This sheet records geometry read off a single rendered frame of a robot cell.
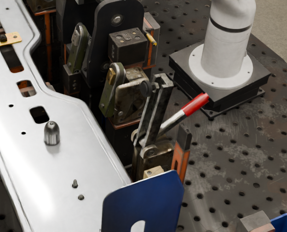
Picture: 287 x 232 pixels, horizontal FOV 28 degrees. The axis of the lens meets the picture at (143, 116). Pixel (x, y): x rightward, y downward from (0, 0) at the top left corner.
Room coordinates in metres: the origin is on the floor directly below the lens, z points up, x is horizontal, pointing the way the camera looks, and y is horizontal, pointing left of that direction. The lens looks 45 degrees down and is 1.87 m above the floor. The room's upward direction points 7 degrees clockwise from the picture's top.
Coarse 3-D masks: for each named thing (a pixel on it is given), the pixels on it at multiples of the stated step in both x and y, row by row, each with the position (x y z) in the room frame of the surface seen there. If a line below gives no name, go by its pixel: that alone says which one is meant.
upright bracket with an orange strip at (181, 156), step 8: (184, 128) 0.65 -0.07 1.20; (184, 136) 0.65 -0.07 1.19; (176, 144) 0.66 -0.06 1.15; (184, 144) 0.64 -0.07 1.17; (176, 152) 0.66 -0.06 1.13; (184, 152) 0.64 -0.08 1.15; (176, 160) 0.66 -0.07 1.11; (184, 160) 0.64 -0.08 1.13; (176, 168) 0.66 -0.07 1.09; (184, 168) 0.64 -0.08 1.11; (184, 176) 0.65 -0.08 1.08
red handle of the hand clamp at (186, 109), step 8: (200, 96) 0.79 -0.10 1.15; (208, 96) 0.79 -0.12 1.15; (192, 104) 0.78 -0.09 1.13; (200, 104) 0.78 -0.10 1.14; (184, 112) 0.77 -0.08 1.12; (192, 112) 0.77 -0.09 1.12; (168, 120) 0.76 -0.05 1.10; (176, 120) 0.76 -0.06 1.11; (160, 128) 0.75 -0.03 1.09; (168, 128) 0.75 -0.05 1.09; (144, 136) 0.74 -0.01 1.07; (160, 136) 0.74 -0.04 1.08
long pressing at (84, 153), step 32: (0, 0) 1.22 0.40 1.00; (32, 32) 1.11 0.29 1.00; (0, 64) 0.98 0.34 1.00; (32, 64) 0.99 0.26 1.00; (0, 96) 0.88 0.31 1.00; (32, 96) 0.89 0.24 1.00; (64, 96) 0.90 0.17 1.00; (0, 128) 0.78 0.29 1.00; (32, 128) 0.79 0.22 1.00; (64, 128) 0.80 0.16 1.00; (96, 128) 0.81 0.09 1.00; (0, 160) 0.70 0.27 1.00; (32, 160) 0.71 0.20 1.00; (64, 160) 0.72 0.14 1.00; (96, 160) 0.73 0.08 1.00; (32, 192) 0.64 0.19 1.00; (64, 192) 0.64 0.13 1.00; (96, 192) 0.65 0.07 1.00; (32, 224) 0.57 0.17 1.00; (64, 224) 0.58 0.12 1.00; (96, 224) 0.58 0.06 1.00
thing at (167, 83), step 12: (144, 84) 0.73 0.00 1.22; (156, 84) 0.74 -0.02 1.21; (168, 84) 0.74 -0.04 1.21; (144, 96) 0.72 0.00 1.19; (156, 96) 0.75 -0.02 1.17; (168, 96) 0.73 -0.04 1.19; (144, 108) 0.75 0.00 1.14; (156, 108) 0.72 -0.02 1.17; (144, 120) 0.74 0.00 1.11; (156, 120) 0.72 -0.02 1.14; (144, 132) 0.75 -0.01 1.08; (156, 132) 0.73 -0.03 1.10; (144, 144) 0.72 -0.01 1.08
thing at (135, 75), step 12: (132, 72) 0.92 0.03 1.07; (132, 84) 0.89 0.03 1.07; (120, 96) 0.87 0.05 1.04; (132, 96) 0.89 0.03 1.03; (120, 108) 0.87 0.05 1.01; (132, 108) 0.89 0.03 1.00; (108, 120) 0.90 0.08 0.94; (120, 120) 0.88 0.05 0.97; (132, 120) 0.89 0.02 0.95; (108, 132) 0.90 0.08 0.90; (120, 132) 0.88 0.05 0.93; (120, 144) 0.88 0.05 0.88; (132, 144) 0.90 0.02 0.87; (120, 156) 0.88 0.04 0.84; (132, 156) 0.90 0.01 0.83
